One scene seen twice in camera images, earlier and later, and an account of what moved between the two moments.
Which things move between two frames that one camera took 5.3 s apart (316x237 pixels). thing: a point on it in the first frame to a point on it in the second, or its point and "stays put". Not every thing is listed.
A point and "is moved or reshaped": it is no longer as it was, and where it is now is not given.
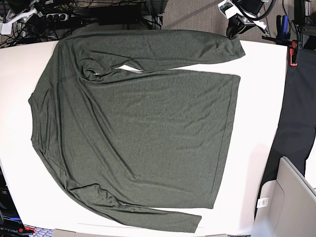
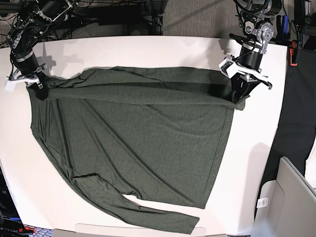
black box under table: x=123 y=15 stays put
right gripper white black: x=248 y=10 to x=244 y=80
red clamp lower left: x=27 y=228 stays put
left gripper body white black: x=12 y=18 to x=10 y=83
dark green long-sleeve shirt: x=123 y=139 is moved or reshaped
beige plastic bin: x=286 y=207 stays put
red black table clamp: x=293 y=53 stays put
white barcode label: x=262 y=202 stays put
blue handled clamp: x=283 y=34 stays put
